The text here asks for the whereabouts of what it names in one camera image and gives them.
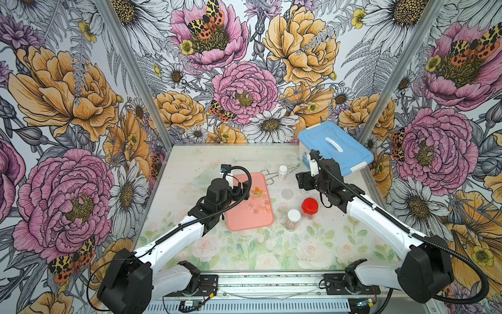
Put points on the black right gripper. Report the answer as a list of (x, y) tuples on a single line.
[(304, 178)]

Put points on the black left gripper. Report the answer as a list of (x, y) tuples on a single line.
[(237, 190)]

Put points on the white jar lid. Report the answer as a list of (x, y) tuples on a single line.
[(287, 194)]

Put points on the white lid candy jar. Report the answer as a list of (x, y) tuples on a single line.
[(292, 219)]

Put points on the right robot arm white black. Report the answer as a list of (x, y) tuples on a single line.
[(425, 268)]

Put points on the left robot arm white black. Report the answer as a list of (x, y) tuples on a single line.
[(134, 278)]

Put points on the lollipop candies pile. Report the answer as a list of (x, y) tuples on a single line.
[(259, 201)]

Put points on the small white lid jar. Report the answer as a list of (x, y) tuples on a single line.
[(282, 172)]

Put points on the red lid candy jar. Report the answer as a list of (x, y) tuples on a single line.
[(309, 208)]

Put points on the pink plastic tray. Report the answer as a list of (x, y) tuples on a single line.
[(239, 219)]

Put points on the blue lid storage box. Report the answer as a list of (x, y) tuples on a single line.
[(334, 143)]

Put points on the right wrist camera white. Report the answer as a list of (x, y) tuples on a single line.
[(313, 166)]

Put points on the aluminium corner post left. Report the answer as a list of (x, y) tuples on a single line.
[(120, 39)]

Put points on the aluminium corner post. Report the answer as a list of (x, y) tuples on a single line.
[(120, 39), (422, 31)]

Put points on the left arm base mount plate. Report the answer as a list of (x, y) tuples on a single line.
[(199, 283)]

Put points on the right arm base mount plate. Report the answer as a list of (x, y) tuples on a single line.
[(346, 282)]

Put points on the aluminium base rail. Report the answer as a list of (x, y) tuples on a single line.
[(285, 292)]

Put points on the aluminium corner post right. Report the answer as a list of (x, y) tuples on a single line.
[(422, 31)]

